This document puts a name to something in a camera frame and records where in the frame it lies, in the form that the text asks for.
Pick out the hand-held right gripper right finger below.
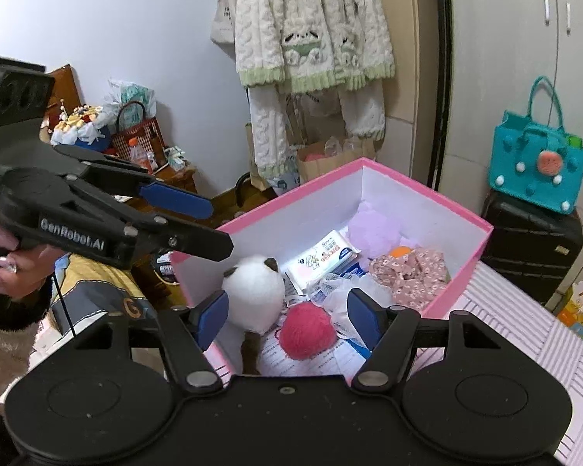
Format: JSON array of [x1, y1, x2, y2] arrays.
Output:
[[346, 287, 491, 395]]

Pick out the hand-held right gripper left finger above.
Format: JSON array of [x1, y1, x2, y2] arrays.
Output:
[[73, 289, 230, 395]]

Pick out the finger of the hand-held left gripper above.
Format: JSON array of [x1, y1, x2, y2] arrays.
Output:
[[53, 144, 213, 220], [73, 179, 235, 269]]

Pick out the white mesh bath pouf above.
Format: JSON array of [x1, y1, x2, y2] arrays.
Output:
[[316, 274, 394, 341]]

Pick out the white cat plush toy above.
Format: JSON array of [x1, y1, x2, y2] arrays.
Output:
[[222, 256, 287, 374]]

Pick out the pink fluffy pouch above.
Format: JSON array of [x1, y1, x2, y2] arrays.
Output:
[[278, 302, 336, 361]]

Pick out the white tissue packet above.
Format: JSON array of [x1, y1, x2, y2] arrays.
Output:
[[286, 230, 363, 294]]

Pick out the pink cardboard box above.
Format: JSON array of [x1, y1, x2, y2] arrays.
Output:
[[170, 156, 494, 377]]

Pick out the person's left hand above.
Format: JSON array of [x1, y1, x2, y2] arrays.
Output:
[[0, 204, 60, 300]]

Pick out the wooden nightstand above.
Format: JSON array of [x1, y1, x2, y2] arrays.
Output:
[[112, 155, 197, 214]]

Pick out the blue wet wipes packet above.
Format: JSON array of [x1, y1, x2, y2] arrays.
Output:
[[337, 330, 376, 357]]

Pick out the pink floral cloth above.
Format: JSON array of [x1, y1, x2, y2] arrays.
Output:
[[369, 247, 450, 309]]

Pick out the orange drink bottle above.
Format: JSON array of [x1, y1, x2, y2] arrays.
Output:
[[127, 138, 152, 174]]

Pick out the checked basket bag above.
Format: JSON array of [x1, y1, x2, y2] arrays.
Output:
[[113, 102, 168, 168]]

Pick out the purple plush toy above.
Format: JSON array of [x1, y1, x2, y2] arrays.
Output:
[[347, 201, 403, 265]]

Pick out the flower bouquet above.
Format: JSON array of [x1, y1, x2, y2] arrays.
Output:
[[51, 99, 112, 153]]

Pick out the yellow grey cartoon pillow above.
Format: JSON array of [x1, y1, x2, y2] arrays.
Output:
[[34, 252, 151, 350]]

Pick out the green white tissue pack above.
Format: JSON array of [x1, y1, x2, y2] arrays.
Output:
[[108, 79, 156, 117]]

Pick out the cream knitted trousers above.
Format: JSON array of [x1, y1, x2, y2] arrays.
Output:
[[247, 80, 387, 180]]

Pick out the brown paper bag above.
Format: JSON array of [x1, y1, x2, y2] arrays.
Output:
[[296, 138, 377, 188]]

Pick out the black suitcase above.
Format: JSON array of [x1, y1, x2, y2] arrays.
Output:
[[480, 189, 583, 306]]

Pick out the beige canvas bag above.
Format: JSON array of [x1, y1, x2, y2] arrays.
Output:
[[209, 0, 239, 44]]

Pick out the teal felt tote bag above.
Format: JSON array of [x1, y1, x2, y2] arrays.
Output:
[[488, 76, 583, 215]]

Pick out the cream knitted cardigan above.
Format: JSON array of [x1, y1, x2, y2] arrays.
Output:
[[234, 0, 396, 93]]

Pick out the beige wardrobe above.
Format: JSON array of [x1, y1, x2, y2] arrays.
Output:
[[447, 0, 583, 302]]

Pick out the black cable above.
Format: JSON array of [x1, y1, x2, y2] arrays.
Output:
[[51, 259, 76, 338]]

